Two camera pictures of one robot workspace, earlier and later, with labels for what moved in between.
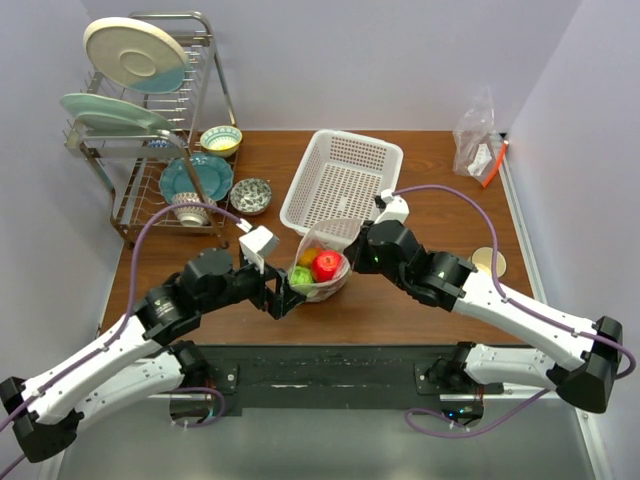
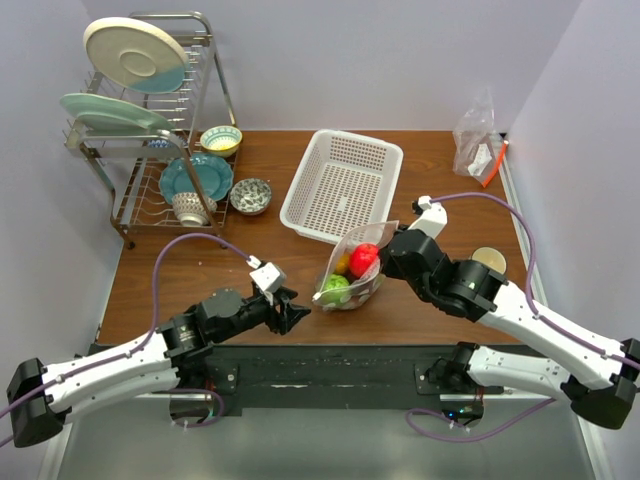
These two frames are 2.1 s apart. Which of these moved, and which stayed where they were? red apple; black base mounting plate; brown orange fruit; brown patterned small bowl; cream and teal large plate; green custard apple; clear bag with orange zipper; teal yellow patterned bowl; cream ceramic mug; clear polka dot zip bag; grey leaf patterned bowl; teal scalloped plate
Moved: red apple; brown orange fruit; green custard apple; clear polka dot zip bag
Stayed: brown patterned small bowl; clear bag with orange zipper; teal yellow patterned bowl; teal scalloped plate; cream and teal large plate; black base mounting plate; grey leaf patterned bowl; cream ceramic mug
